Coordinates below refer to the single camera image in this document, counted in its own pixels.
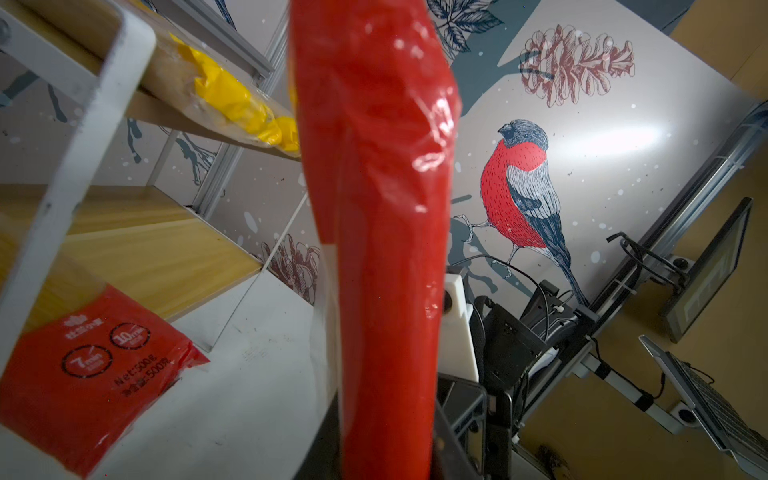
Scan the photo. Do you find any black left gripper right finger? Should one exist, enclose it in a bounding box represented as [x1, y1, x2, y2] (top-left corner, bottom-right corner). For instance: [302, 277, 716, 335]
[430, 403, 480, 480]

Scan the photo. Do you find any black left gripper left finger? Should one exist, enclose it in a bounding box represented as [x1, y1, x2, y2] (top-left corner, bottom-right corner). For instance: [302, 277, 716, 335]
[293, 413, 341, 480]

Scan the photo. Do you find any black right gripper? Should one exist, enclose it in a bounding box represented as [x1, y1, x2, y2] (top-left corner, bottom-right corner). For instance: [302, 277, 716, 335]
[437, 295, 598, 479]

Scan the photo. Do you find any red pasta bag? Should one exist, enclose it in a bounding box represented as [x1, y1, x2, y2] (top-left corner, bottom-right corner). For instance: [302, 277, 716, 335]
[1, 254, 208, 478]
[289, 1, 461, 479]

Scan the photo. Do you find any computer monitor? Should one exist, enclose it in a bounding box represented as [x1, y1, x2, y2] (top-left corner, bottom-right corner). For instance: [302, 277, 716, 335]
[660, 197, 753, 343]

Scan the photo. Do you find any laptop keyboard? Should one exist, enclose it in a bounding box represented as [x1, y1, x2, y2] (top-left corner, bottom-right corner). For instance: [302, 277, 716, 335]
[639, 335, 767, 479]

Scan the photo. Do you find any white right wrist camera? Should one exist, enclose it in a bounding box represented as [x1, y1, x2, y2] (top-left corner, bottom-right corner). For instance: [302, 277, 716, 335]
[437, 273, 479, 383]

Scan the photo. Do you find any white frame wooden shelf rack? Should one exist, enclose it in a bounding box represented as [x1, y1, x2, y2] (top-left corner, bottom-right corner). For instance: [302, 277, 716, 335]
[0, 0, 301, 373]

